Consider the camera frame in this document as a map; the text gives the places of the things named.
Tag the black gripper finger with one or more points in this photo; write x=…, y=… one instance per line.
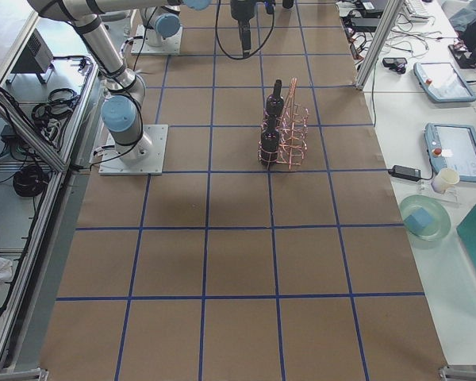
x=245, y=37

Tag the blue foam cube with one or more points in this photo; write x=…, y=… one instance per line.
x=418, y=220

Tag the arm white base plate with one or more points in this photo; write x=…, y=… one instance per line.
x=155, y=44
x=147, y=157

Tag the white paper cup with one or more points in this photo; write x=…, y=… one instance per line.
x=444, y=179

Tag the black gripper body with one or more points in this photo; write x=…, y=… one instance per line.
x=241, y=9

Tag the green glass plate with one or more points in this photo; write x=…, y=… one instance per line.
x=441, y=226

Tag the blue teach pendant near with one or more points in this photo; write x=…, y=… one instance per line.
x=452, y=146

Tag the blue teach pendant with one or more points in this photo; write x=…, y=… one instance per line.
x=452, y=146
x=443, y=83

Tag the blue teach pendant far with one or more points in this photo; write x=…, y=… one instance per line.
x=443, y=83

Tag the black power adapter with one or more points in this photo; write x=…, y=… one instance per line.
x=407, y=173

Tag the copper wire wine basket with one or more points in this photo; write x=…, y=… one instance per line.
x=292, y=127

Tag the dark wine bottle in basket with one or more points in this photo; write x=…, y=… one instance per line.
x=269, y=140

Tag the grey electronics box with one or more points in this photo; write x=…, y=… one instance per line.
x=35, y=58

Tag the dark wine bottle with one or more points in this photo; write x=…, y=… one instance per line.
x=269, y=140
x=287, y=4

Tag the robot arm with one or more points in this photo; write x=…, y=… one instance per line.
x=121, y=113
x=163, y=22

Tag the aluminium frame post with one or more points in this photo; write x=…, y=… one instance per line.
x=385, y=25

